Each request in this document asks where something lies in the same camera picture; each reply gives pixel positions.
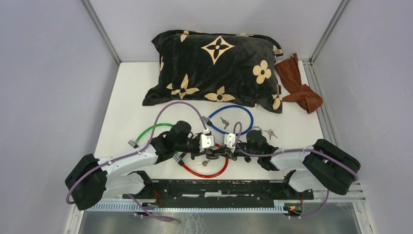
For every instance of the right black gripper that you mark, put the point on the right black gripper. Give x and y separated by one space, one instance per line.
230 154

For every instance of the black floral pillow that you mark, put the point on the black floral pillow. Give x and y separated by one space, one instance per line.
218 67

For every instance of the large brass padlock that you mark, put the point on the large brass padlock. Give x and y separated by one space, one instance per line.
257 128

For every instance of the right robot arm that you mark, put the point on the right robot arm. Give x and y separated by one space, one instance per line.
321 165

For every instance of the green cable lock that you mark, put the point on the green cable lock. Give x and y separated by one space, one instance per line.
151 129

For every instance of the black padlock key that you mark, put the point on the black padlock key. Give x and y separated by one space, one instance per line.
247 159

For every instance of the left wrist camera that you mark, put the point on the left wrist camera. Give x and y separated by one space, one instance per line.
207 140

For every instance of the brown cloth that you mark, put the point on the brown cloth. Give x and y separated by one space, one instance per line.
300 93

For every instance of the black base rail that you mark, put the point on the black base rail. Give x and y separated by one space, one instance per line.
220 193

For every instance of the red lock keys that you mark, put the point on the red lock keys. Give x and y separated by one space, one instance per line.
204 163

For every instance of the red cable lock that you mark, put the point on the red cable lock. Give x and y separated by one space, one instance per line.
212 170

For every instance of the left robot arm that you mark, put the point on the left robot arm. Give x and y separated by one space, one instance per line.
93 179

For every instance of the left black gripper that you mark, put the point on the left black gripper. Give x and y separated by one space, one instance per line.
206 151

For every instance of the blue lock keys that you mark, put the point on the blue lock keys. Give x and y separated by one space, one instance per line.
224 122

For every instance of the blue cable lock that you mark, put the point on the blue cable lock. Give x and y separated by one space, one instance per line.
232 113

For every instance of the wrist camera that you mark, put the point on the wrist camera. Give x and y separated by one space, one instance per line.
207 140
230 141

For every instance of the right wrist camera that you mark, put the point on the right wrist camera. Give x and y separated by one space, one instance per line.
230 141

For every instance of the large padlock keys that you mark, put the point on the large padlock keys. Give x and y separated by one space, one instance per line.
270 133

